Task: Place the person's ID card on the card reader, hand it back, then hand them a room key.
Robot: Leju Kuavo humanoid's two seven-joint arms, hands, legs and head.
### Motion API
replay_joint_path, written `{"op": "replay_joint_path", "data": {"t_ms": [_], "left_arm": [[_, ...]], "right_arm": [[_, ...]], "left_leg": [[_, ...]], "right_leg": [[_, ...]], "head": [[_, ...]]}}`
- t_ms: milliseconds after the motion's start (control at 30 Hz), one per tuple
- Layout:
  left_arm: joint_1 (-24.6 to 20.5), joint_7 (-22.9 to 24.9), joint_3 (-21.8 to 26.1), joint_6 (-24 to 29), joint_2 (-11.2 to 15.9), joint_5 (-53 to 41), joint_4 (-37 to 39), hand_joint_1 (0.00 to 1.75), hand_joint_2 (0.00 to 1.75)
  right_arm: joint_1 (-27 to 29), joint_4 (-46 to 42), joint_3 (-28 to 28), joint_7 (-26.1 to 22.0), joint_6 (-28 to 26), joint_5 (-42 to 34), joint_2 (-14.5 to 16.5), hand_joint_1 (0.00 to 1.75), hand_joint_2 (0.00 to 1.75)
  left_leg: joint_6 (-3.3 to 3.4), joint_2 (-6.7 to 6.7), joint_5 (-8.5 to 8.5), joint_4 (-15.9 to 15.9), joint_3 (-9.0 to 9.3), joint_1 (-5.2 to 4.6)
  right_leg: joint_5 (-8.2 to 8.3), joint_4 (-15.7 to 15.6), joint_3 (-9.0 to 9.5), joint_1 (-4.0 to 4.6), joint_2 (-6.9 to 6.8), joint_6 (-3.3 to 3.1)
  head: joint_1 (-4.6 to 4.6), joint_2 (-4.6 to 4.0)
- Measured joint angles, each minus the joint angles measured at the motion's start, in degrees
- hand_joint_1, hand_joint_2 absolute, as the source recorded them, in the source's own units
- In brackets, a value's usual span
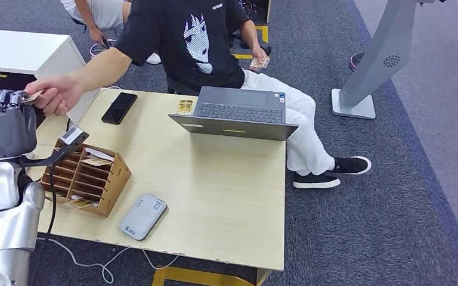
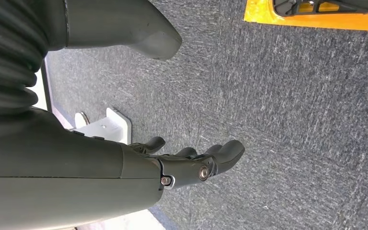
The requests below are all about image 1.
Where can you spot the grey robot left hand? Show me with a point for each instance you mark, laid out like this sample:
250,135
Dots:
5,128

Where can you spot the person's left hand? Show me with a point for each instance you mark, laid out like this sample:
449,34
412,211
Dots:
260,55

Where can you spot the person's right hand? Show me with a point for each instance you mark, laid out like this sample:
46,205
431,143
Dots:
61,94

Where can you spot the brown printed hotel card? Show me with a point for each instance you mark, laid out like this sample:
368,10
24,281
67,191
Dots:
33,96

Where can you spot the person's left forearm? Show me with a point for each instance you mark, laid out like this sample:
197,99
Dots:
250,35

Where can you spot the person's right forearm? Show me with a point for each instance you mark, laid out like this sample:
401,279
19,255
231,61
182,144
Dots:
102,69

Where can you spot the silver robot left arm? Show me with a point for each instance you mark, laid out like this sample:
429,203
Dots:
3,221

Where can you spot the person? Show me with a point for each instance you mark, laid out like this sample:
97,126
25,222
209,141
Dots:
102,14
197,47

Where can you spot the white card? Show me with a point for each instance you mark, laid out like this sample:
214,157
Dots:
99,154

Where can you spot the yellow printed card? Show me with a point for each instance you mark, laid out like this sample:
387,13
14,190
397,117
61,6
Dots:
185,107

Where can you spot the wooden card organizer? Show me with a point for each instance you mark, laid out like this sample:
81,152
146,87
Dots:
112,185

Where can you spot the black smartphone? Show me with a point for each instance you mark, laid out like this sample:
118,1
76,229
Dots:
119,108

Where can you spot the grey open laptop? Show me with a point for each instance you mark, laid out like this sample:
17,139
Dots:
237,112

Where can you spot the stool with chrome base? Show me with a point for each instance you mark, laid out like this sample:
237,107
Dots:
102,47

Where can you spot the white cabinet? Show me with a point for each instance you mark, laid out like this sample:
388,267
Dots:
19,47

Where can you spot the grey kiosk stand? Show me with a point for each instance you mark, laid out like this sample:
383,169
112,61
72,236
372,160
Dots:
383,59

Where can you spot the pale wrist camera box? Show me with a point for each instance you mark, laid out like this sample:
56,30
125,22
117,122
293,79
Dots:
73,135

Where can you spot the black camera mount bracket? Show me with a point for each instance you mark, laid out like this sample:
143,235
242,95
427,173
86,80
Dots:
51,158

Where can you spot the yellow desk frame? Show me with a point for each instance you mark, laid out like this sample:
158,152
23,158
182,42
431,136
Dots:
197,278

